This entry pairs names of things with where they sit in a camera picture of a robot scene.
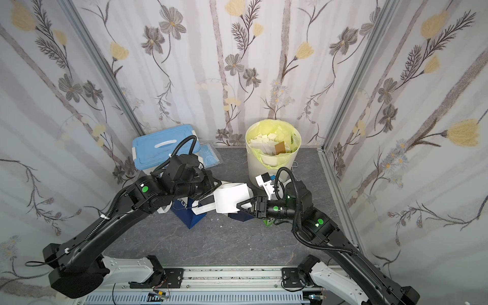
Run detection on white receipt bag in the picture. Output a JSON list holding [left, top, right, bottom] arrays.
[[213, 183, 254, 214]]

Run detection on green white paper bag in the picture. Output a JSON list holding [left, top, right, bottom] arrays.
[[263, 219, 275, 227]]

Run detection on navy paper bag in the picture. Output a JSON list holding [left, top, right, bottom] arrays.
[[171, 198, 207, 229], [191, 196, 253, 222]]

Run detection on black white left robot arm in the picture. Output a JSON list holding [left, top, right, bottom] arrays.
[[25, 135, 222, 299]]

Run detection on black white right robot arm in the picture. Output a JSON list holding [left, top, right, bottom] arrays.
[[236, 167, 420, 304]]

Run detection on clear blue plastic pouch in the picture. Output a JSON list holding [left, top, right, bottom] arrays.
[[198, 143, 221, 168]]

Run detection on blue lidded storage box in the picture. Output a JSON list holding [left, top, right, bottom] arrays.
[[132, 125, 196, 170]]

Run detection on torn paper pieces in bin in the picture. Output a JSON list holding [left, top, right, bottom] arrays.
[[248, 133, 293, 167]]

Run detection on cream round trash bin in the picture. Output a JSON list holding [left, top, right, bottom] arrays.
[[245, 119, 302, 188]]

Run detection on yellow-green bin liner bag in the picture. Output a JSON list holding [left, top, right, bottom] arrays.
[[245, 119, 302, 170]]

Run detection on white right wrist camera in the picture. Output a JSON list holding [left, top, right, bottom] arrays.
[[255, 173, 277, 200]]

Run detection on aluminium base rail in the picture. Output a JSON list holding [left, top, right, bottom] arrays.
[[72, 265, 393, 305]]

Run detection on white slotted cable duct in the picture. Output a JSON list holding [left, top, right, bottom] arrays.
[[79, 291, 310, 304]]

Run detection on left aluminium frame post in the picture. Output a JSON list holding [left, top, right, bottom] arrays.
[[57, 0, 145, 136]]

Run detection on aluminium frame post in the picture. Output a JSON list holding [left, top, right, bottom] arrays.
[[321, 0, 400, 151], [57, 0, 145, 136]]

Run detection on right aluminium frame post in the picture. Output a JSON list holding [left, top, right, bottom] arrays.
[[321, 0, 400, 151]]

